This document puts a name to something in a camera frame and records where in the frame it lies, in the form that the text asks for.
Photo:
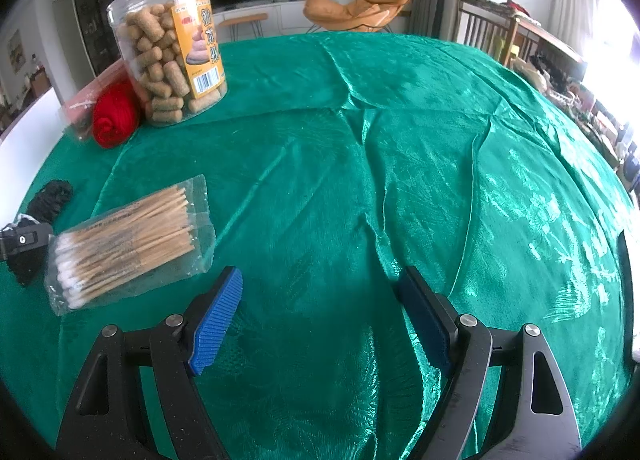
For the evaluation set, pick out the dark tall cabinet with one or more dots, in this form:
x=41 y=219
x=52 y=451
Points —
x=95 y=4

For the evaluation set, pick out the white box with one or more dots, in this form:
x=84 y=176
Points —
x=25 y=119

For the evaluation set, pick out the cotton swab bag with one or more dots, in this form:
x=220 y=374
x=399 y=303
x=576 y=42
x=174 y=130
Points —
x=125 y=245

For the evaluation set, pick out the green satin tablecloth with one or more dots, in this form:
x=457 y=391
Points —
x=350 y=190

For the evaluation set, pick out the clear plastic snack jar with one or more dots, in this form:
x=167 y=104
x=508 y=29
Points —
x=165 y=49

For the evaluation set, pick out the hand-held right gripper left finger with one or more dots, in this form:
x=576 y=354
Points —
x=215 y=320

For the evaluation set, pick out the red yarn ball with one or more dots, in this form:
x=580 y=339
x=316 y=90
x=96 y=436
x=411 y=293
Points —
x=115 y=117

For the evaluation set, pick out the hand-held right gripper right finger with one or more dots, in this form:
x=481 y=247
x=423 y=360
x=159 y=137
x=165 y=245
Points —
x=425 y=322

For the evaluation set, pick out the orange lounge chair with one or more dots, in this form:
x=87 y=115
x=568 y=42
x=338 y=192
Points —
x=350 y=9

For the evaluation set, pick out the white television cabinet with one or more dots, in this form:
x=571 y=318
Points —
x=287 y=14

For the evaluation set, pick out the pink packet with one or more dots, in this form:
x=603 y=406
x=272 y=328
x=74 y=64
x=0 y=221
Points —
x=80 y=104

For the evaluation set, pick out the cluttered side shelf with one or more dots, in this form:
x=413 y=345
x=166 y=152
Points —
x=590 y=109

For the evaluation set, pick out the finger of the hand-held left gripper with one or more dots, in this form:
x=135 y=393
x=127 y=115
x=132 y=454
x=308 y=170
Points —
x=22 y=240

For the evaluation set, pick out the black mesh scrunchie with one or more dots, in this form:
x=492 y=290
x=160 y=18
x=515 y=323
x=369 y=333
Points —
x=47 y=197

